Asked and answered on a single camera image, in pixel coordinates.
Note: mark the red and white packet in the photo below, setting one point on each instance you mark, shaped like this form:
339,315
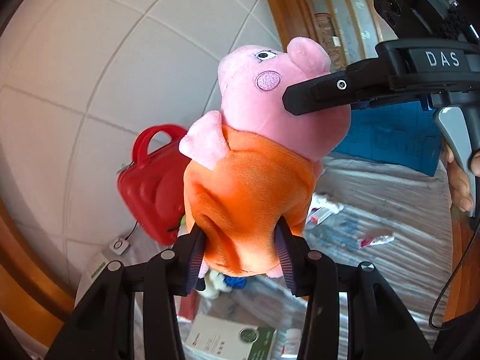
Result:
375,240

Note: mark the flat white and green box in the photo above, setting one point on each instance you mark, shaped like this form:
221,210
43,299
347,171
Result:
93,277

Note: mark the small bear plush blue dress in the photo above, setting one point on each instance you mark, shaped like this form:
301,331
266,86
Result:
219,287

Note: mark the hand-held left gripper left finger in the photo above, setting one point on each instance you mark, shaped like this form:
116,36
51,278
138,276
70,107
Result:
195,264

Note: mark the tall white and green box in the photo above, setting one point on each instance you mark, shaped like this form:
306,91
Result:
225,339

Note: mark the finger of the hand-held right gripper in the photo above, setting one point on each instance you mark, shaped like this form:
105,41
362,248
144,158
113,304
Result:
326,90

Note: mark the white medicine box red print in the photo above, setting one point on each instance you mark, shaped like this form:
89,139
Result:
322,212

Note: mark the wooden bed frame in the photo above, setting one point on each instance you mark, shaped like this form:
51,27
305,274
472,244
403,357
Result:
285,11

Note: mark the small white square device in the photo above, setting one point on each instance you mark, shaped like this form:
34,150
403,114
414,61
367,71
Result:
119,246

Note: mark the pink pig plush toy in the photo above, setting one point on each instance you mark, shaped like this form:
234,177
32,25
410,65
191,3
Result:
255,180

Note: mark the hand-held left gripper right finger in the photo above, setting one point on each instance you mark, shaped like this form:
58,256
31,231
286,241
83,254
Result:
287,264

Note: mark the red bear-face carry case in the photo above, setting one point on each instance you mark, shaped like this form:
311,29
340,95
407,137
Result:
153,187

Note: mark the person's right hand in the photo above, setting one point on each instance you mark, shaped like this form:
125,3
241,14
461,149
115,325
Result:
460,189

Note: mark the blue silicone mat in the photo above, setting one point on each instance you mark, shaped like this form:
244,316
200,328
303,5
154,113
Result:
393,135

